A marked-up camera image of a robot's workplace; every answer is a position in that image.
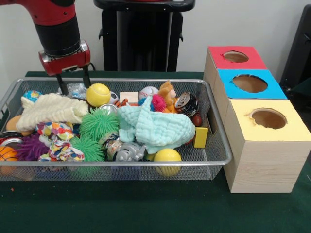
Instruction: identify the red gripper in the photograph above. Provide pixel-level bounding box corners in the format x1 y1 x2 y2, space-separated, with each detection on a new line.
38 40 92 96

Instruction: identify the shallow mesh bin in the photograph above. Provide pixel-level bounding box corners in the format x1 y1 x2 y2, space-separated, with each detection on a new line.
0 77 233 182

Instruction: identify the wooden box with three holes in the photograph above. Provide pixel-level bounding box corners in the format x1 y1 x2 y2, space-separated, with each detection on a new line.
203 45 311 194

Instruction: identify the yellow tennis ball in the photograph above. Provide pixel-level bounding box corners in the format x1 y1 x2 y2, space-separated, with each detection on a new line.
86 83 111 107

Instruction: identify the green spiky rubber ball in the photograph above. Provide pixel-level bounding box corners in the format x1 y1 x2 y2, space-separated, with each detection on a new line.
79 108 120 141
70 135 105 163

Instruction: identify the colourful patterned cloth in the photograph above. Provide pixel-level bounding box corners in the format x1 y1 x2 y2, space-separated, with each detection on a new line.
35 121 85 163

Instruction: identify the purple spiky rubber ball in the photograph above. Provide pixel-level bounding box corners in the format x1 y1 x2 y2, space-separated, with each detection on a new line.
16 133 51 162

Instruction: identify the mint muslin cloth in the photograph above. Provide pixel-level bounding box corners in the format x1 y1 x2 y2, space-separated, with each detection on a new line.
116 96 196 155

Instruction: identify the small orange basketball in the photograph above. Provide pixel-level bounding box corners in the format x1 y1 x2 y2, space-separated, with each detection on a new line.
0 145 20 175

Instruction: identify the smooth yellow ball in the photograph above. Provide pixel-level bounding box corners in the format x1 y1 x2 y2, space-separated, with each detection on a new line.
153 148 182 177

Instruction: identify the dark green table cloth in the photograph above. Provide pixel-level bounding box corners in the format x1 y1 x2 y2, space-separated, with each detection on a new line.
0 70 311 233
290 77 311 94

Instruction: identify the black stand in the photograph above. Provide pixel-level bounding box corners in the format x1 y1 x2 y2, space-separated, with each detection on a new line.
279 3 311 88

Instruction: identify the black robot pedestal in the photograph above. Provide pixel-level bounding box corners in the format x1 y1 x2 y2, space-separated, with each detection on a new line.
93 0 196 72

